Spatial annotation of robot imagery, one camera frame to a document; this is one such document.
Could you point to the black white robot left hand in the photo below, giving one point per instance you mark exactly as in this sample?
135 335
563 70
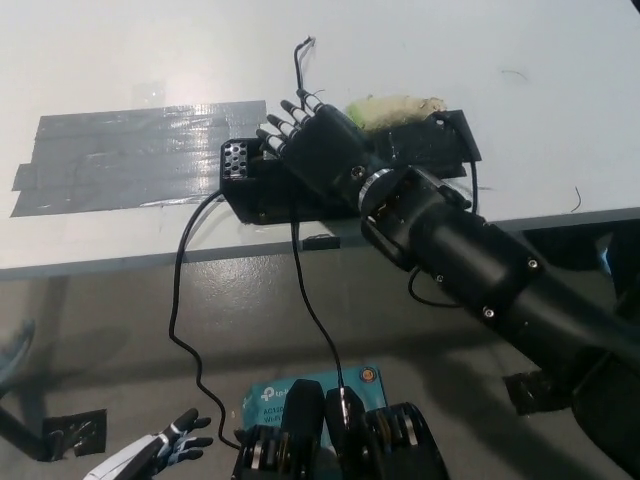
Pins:
182 440

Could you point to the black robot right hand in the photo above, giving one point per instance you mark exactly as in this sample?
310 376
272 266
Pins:
325 150

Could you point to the tape-wrapped soldering iron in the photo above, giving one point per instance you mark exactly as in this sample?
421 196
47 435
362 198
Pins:
395 112

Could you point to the black soldering station base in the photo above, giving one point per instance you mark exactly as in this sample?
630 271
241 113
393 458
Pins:
250 200

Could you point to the black robot torso blocks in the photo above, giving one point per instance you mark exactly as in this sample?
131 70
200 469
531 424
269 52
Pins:
305 430

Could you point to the teal tp-link box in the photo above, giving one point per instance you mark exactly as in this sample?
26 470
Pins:
262 400

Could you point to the small black tape strip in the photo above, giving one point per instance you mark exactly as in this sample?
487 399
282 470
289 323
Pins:
320 243

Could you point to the black slanted stand leg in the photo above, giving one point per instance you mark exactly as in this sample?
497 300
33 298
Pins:
22 432

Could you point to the grey blue floor object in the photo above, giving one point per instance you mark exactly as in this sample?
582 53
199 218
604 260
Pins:
15 355

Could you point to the grey duct tape patch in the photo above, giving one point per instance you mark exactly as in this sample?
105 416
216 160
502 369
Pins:
125 157

